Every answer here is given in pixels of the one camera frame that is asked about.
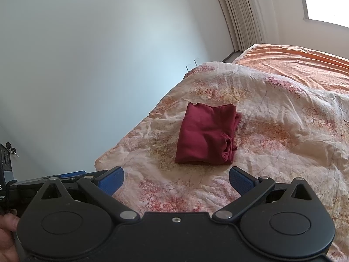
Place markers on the bright window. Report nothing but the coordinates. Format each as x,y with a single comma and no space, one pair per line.
327,0

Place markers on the beige curtain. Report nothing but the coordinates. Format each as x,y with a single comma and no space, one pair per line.
240,13

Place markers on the small dark keys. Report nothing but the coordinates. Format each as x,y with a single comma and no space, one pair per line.
11,148

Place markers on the white wall socket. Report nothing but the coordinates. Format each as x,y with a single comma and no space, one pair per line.
196,61
188,67

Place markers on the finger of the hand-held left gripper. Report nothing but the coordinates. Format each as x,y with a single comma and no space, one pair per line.
27,186
71,174

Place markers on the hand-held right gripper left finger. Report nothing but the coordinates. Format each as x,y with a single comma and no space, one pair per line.
111,181

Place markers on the person's left hand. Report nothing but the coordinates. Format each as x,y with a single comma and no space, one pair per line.
6,237

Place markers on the floral beige quilt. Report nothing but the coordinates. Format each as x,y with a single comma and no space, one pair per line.
286,131

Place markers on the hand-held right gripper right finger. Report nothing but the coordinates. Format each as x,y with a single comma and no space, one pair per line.
240,181

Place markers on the orange bed sheet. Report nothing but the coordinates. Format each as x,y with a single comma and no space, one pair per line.
300,62

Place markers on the dark red long-sleeved sweater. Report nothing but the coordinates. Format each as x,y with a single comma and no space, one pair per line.
207,136

